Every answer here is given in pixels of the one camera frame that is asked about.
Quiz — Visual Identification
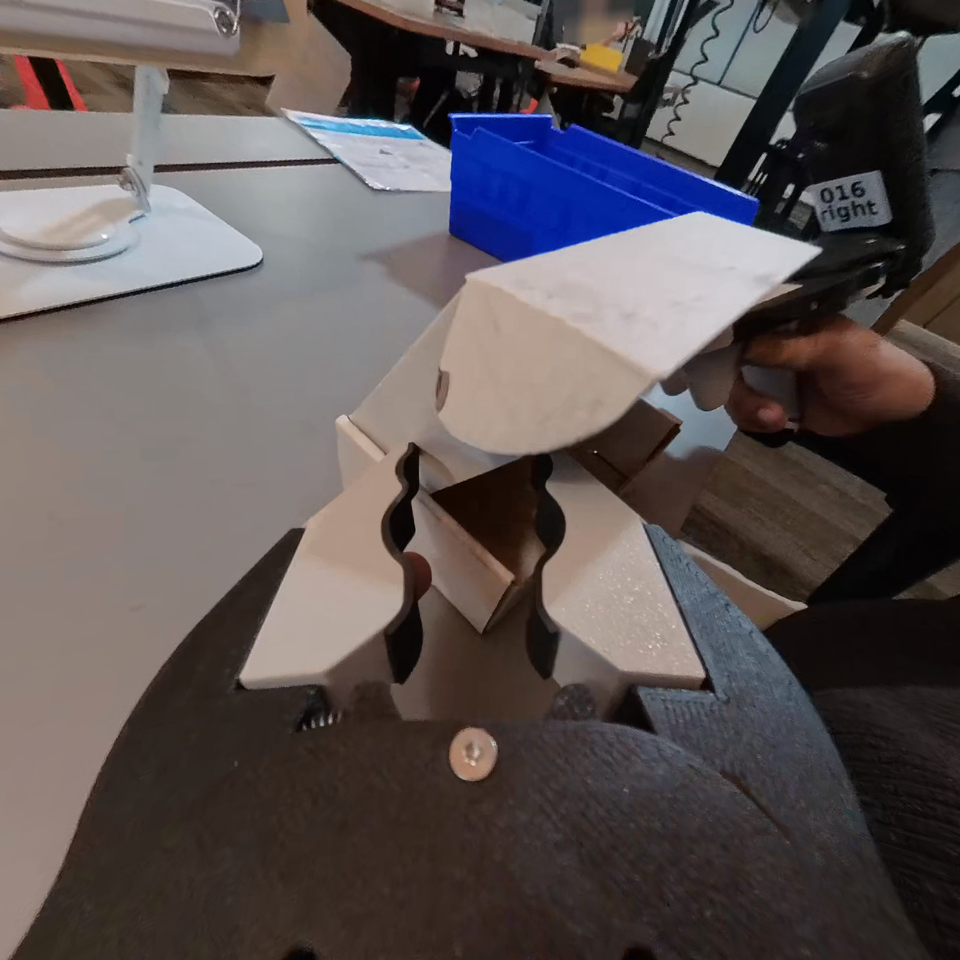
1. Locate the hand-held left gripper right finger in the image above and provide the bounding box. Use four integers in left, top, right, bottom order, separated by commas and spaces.
526, 453, 712, 715

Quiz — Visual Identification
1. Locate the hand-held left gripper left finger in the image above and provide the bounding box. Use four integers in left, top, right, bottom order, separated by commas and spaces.
238, 442, 425, 710

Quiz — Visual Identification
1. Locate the person's right hand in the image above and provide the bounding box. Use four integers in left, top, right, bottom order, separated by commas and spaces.
726, 315, 940, 450

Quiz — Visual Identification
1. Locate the brown wooden work table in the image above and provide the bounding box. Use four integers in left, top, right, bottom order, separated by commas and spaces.
330, 0, 639, 95

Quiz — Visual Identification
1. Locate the white cardboard box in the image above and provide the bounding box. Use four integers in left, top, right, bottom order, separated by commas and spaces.
335, 211, 822, 635

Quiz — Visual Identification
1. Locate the person's black sweater torso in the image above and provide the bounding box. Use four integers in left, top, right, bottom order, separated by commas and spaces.
765, 600, 960, 960

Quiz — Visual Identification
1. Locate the laminated paper sheet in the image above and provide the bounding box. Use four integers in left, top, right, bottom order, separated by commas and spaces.
283, 108, 453, 192

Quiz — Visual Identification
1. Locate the person's dark trouser leg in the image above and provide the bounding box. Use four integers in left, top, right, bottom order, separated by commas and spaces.
808, 495, 960, 605

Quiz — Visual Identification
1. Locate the person's right forearm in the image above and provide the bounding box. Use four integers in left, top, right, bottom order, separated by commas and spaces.
795, 358, 960, 511

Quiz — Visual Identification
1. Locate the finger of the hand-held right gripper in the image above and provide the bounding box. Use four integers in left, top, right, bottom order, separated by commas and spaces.
660, 333, 745, 411

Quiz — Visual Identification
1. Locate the blue plastic bin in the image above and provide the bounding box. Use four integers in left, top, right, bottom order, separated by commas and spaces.
448, 112, 760, 264

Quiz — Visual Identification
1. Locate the orange cone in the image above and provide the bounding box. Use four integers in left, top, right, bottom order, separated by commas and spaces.
11, 56, 90, 112

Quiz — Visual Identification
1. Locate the white document stand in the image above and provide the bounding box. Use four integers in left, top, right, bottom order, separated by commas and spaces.
0, 0, 265, 320

